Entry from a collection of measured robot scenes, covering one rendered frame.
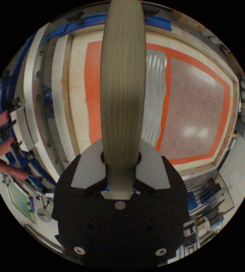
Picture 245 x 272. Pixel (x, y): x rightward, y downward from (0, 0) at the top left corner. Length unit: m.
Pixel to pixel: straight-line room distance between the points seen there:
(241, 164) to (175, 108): 3.68
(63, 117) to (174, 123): 0.31
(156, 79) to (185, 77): 0.10
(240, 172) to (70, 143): 4.01
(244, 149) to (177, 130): 3.56
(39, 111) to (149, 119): 0.30
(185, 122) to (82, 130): 0.32
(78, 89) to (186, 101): 0.30
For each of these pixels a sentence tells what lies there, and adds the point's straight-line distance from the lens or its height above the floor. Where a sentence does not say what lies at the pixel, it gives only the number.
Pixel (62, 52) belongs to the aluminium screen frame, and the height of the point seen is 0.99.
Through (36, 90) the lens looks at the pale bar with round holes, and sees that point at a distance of 0.28.
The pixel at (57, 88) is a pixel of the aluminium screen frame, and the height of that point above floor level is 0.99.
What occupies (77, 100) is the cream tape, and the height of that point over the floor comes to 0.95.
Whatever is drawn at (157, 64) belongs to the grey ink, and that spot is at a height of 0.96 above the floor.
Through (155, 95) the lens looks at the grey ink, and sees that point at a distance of 0.25.
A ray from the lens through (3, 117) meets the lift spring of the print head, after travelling 0.47.
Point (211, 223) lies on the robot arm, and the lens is 1.05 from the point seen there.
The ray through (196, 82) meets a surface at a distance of 0.34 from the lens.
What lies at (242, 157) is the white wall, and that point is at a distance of 3.81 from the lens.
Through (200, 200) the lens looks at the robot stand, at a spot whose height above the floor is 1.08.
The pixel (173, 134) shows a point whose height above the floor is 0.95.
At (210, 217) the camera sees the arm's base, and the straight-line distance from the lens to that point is 1.03.
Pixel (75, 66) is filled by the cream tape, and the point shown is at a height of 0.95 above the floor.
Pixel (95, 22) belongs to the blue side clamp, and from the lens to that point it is 0.29.
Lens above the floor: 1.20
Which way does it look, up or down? 61 degrees down
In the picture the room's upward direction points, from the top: 179 degrees clockwise
